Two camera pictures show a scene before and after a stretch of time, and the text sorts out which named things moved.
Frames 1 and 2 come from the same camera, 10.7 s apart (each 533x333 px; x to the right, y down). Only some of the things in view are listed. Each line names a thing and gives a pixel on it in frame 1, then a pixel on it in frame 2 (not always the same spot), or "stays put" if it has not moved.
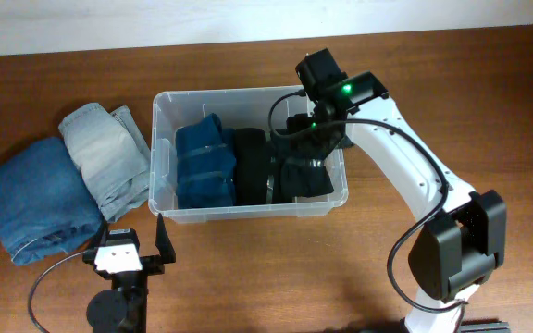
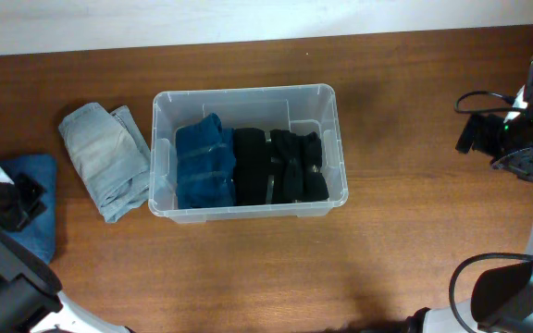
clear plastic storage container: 237,107 stays put
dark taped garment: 296,174 stays put
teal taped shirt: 205,164 stays put
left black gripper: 155,263 → 13,220
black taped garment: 251,166 stays put
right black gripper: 298,129 → 490,127
